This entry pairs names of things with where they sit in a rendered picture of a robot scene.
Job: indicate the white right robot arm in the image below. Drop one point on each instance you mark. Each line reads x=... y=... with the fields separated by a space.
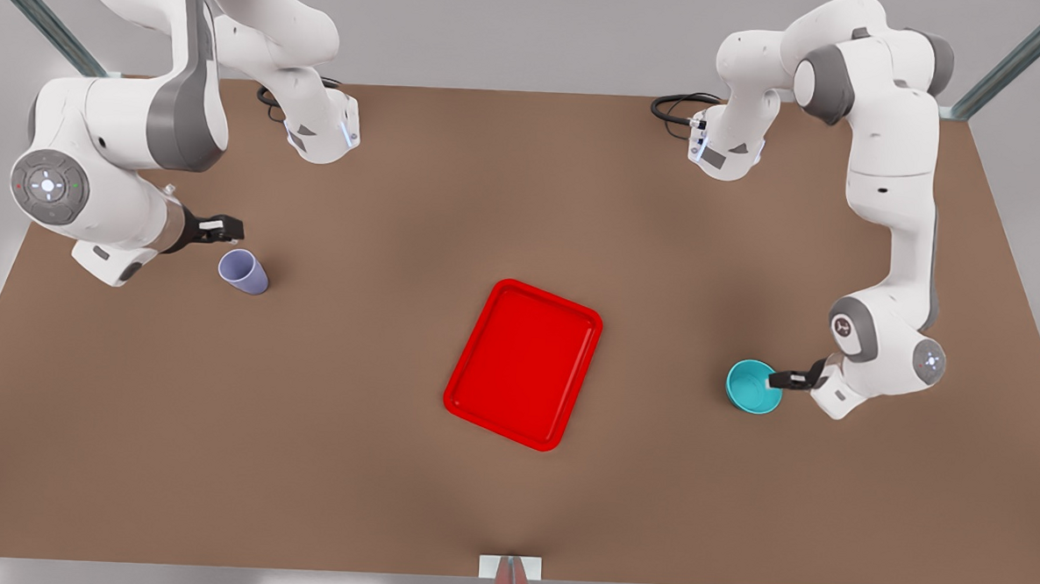
x=97 y=133

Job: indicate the lavender cup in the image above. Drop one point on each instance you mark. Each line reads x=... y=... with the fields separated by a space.
x=244 y=273

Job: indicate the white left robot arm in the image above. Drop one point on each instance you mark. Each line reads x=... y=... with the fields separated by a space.
x=894 y=168

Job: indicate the red tray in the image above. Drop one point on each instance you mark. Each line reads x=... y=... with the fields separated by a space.
x=524 y=364

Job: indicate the teal bowl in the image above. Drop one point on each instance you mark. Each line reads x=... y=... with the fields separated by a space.
x=748 y=391

